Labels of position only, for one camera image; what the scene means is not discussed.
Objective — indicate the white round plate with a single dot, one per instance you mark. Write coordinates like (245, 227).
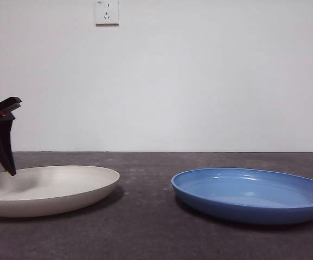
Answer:
(64, 189)

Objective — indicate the blue round plate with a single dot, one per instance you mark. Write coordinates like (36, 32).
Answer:
(240, 195)

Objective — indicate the white wall socket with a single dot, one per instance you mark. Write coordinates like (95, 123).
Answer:
(107, 16)

